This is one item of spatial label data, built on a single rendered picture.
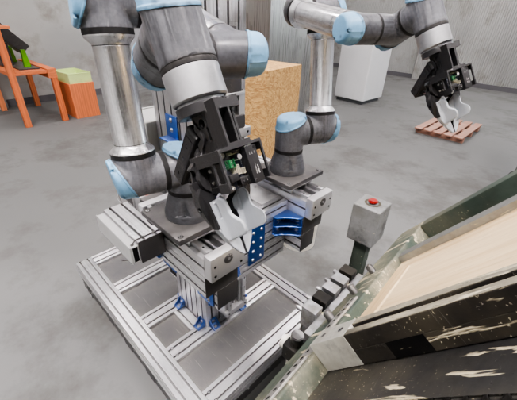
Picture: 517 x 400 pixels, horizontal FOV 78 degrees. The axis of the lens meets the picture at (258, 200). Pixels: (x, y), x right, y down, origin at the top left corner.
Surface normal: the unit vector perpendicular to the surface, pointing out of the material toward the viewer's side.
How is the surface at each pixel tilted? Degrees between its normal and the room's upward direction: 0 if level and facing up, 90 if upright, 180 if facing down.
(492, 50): 90
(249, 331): 0
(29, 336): 0
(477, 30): 90
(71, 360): 0
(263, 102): 90
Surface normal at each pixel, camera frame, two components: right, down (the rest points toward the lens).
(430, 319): -0.67, 0.36
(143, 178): 0.53, 0.33
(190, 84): -0.02, 0.19
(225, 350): 0.04, -0.86
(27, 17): 0.71, 0.38
